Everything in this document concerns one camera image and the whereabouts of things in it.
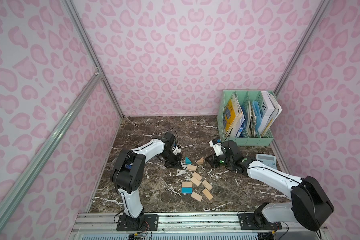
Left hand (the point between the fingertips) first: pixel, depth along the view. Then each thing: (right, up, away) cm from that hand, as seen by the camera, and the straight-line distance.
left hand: (182, 165), depth 88 cm
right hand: (+13, +5, -4) cm, 15 cm away
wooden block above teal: (+3, -10, -3) cm, 11 cm away
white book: (+54, +33, 0) cm, 63 cm away
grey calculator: (+54, +2, +5) cm, 54 cm away
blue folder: (+44, +30, 0) cm, 53 cm away
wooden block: (+8, -6, 0) cm, 11 cm away
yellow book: (+32, +32, +10) cm, 46 cm away
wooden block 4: (+14, -14, -6) cm, 21 cm away
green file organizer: (+36, +28, -2) cm, 46 cm away
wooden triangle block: (+11, +1, +5) cm, 12 cm away
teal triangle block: (+3, +2, +6) cm, 6 cm away
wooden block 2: (+7, -8, -2) cm, 11 cm away
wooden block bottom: (+8, -15, -7) cm, 18 cm away
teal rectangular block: (+2, -12, -5) cm, 13 cm away
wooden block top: (+5, -2, +3) cm, 6 cm away
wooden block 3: (+14, -10, -3) cm, 18 cm away
